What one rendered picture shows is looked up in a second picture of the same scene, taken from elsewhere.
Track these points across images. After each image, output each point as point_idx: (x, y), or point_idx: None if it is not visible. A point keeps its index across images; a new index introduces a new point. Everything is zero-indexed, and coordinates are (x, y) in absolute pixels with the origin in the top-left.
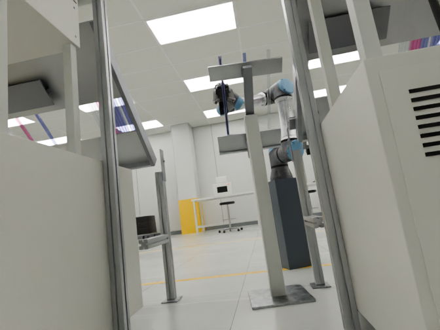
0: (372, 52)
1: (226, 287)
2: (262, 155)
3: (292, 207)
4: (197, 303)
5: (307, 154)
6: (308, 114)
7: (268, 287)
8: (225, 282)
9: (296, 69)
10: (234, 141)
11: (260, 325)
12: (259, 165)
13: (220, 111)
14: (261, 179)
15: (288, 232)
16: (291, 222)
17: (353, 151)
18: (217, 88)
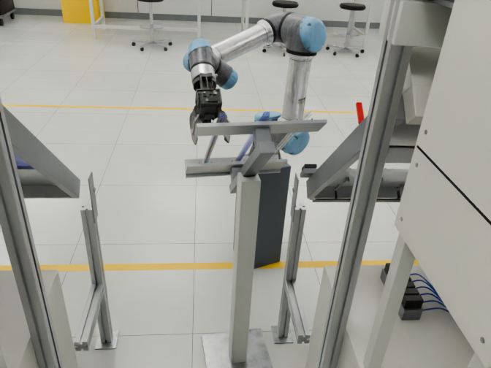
0: None
1: (173, 312)
2: (254, 235)
3: (269, 204)
4: (142, 358)
5: (313, 201)
6: (337, 317)
7: (224, 326)
8: (169, 293)
9: (343, 265)
10: (213, 168)
11: None
12: (248, 247)
13: None
14: (246, 263)
15: (256, 233)
16: (264, 223)
17: None
18: (202, 105)
